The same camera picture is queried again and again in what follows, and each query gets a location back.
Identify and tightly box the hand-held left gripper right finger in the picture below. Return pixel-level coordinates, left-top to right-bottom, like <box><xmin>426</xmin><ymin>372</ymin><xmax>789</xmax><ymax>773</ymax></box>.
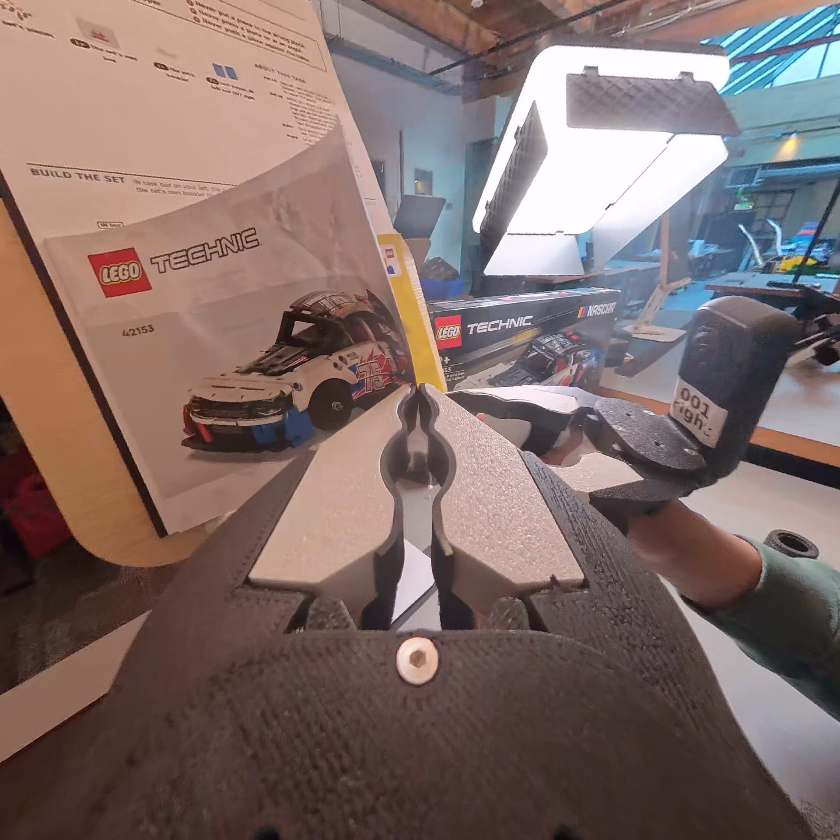
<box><xmin>420</xmin><ymin>383</ymin><xmax>586</xmax><ymax>627</ymax></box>

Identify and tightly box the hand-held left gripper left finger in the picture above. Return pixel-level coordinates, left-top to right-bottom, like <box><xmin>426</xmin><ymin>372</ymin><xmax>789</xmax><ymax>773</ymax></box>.
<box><xmin>247</xmin><ymin>383</ymin><xmax>420</xmax><ymax>630</ymax></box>

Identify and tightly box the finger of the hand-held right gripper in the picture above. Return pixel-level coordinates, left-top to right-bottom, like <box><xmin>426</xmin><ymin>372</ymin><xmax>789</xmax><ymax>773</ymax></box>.
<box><xmin>547</xmin><ymin>453</ymin><xmax>654</xmax><ymax>500</ymax></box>
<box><xmin>449</xmin><ymin>386</ymin><xmax>600</xmax><ymax>454</ymax></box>

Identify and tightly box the black lego set box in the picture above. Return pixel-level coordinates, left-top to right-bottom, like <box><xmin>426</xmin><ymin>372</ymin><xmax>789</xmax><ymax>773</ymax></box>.
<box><xmin>427</xmin><ymin>287</ymin><xmax>621</xmax><ymax>394</ymax></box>

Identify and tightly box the lego instruction booklet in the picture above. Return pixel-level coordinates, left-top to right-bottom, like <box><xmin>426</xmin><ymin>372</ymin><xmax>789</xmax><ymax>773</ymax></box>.
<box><xmin>43</xmin><ymin>124</ymin><xmax>447</xmax><ymax>534</ymax></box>

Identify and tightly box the wooden board document stand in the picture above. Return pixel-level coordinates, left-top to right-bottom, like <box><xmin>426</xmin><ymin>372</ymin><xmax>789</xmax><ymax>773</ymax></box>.
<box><xmin>0</xmin><ymin>197</ymin><xmax>217</xmax><ymax>569</ymax></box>

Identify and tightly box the person's right forearm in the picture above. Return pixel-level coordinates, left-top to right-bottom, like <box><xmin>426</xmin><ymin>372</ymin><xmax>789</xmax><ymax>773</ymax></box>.
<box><xmin>683</xmin><ymin>534</ymin><xmax>840</xmax><ymax>703</ymax></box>

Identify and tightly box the person's right hand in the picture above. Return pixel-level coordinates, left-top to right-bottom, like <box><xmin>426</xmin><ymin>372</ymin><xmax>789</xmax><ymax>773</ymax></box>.
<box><xmin>627</xmin><ymin>499</ymin><xmax>766</xmax><ymax>612</ymax></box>

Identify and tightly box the pale wooden light stand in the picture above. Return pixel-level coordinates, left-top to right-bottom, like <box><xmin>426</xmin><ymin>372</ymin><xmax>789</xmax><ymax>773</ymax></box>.
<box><xmin>623</xmin><ymin>210</ymin><xmax>690</xmax><ymax>342</ymax></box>

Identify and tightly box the black rubber tyre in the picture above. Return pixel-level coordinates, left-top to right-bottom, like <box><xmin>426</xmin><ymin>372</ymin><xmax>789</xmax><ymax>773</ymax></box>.
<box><xmin>764</xmin><ymin>529</ymin><xmax>820</xmax><ymax>560</ymax></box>

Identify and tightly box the white softbox light panel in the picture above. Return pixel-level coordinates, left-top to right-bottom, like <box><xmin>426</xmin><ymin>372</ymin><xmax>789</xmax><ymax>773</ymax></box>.
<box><xmin>473</xmin><ymin>44</ymin><xmax>743</xmax><ymax>277</ymax></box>

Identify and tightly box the white printed instruction sheet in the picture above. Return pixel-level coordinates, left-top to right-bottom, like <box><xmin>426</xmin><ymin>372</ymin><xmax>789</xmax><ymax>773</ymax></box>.
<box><xmin>0</xmin><ymin>0</ymin><xmax>397</xmax><ymax>539</ymax></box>

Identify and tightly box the red bag with handle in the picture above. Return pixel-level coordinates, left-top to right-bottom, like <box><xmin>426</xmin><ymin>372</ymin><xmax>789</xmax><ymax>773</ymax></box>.
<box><xmin>0</xmin><ymin>446</ymin><xmax>73</xmax><ymax>559</ymax></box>

